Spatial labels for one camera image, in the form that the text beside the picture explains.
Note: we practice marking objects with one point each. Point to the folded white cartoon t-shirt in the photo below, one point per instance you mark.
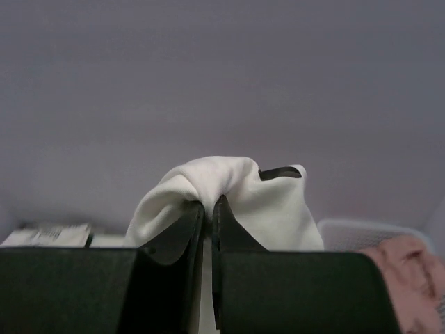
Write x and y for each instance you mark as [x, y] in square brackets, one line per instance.
[49, 236]

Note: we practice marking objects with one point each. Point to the white t-shirt with red-black print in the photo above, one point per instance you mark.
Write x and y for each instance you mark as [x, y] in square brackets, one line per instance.
[270, 205]

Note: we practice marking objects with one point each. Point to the pink t-shirt in basket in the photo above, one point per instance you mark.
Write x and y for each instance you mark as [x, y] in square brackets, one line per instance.
[415, 281]

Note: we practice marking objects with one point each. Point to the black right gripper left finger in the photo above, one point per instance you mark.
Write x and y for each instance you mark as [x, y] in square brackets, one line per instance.
[154, 288]

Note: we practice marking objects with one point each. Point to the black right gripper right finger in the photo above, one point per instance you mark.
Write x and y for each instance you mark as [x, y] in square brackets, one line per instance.
[255, 290]

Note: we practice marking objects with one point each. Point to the white perforated plastic basket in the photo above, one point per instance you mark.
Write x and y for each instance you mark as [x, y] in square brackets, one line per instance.
[346, 235]

